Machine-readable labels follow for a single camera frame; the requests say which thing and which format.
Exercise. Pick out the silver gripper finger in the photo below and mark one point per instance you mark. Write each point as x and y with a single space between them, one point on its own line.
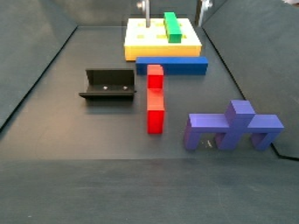
145 7
206 4

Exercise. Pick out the long blue rectangular block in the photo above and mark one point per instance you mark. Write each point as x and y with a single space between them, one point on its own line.
174 65

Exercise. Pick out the yellow peg board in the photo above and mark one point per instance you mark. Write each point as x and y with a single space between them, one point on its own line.
149 41

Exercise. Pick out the green rectangular block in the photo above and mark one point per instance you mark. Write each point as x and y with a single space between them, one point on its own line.
173 27

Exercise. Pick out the red stepped block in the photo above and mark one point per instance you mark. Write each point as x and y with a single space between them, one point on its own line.
155 99

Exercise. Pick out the purple cross-shaped block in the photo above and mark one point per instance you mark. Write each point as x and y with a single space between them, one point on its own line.
238 121

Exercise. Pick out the black L-shaped bracket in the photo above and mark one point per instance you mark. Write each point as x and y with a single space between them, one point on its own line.
110 83

